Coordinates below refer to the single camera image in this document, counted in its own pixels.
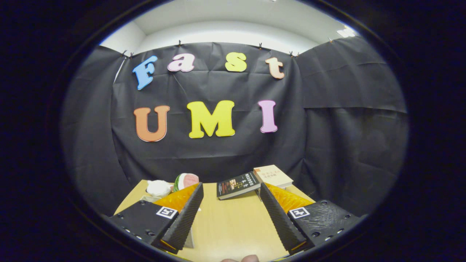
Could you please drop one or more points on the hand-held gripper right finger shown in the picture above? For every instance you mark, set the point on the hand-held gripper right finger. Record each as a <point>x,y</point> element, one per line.
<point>278,218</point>

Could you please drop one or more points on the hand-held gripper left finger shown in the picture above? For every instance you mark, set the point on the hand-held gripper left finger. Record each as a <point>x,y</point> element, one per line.
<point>185,218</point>

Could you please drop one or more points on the grey fabric storage box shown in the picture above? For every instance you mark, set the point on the grey fabric storage box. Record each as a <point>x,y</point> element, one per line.
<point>189,240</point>

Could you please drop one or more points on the watermelon slice plush toy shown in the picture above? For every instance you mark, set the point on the watermelon slice plush toy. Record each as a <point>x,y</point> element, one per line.
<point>187,180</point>

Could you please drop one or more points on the white plush toy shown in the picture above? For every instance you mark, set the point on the white plush toy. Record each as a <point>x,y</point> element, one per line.
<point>158,188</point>

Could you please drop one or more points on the beige cover book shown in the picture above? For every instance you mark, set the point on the beige cover book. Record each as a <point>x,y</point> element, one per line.
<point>275,175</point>

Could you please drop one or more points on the black cover book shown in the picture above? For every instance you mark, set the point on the black cover book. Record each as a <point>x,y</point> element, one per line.
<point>236,185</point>

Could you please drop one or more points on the small ceiling light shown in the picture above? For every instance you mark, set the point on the small ceiling light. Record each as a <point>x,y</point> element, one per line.
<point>346,32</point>

